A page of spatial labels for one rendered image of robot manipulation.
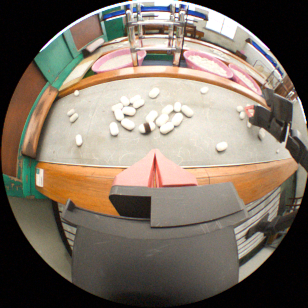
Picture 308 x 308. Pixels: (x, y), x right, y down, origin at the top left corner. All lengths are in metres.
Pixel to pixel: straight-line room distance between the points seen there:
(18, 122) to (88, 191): 0.41
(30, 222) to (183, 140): 1.54
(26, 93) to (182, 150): 0.61
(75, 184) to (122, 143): 0.16
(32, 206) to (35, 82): 1.20
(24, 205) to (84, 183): 1.22
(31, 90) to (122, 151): 0.50
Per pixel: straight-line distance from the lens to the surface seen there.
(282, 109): 0.32
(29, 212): 1.45
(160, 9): 0.77
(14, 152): 0.50
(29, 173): 0.51
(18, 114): 0.51
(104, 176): 0.24
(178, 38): 0.40
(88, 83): 0.47
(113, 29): 2.93
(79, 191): 0.28
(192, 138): 0.27
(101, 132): 0.30
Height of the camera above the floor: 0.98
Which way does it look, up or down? 76 degrees down
